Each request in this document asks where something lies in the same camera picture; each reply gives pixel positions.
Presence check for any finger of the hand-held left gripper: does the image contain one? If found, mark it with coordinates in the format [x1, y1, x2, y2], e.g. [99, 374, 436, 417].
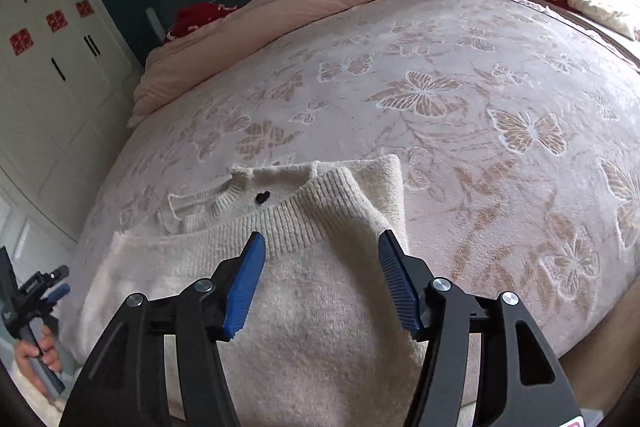
[42, 283, 72, 306]

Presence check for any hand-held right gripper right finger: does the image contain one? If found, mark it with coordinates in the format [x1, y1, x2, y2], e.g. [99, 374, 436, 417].
[378, 230, 585, 427]

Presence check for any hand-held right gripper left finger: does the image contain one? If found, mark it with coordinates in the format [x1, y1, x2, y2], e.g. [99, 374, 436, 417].
[59, 231, 266, 427]

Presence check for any cream knitted sweater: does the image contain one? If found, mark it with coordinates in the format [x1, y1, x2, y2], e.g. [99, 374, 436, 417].
[64, 154, 482, 427]

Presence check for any person's left hand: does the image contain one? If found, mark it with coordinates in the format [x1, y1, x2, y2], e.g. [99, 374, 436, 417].
[14, 324, 65, 400]

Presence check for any butterfly patterned bed blanket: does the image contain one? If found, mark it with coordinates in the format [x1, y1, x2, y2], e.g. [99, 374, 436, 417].
[56, 0, 640, 360]

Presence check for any white wardrobe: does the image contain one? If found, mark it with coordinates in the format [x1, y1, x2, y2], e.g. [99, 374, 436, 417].
[0, 0, 146, 258]

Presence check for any red cloth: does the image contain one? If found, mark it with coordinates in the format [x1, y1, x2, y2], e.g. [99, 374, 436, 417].
[167, 2, 244, 42]

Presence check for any pink duvet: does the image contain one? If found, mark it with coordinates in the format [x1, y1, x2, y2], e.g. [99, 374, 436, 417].
[126, 0, 456, 129]

